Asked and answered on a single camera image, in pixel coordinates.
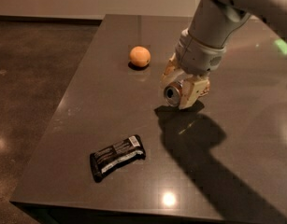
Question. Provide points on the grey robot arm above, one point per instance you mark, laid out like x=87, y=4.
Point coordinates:
x=216, y=20

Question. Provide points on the black snack bar wrapper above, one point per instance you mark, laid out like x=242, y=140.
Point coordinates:
x=106, y=160

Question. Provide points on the orange soda can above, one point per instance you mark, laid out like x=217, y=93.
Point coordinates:
x=172, y=93

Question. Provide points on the orange fruit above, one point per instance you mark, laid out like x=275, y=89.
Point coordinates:
x=139, y=56

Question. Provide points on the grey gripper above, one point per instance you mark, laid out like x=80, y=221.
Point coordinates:
x=197, y=59

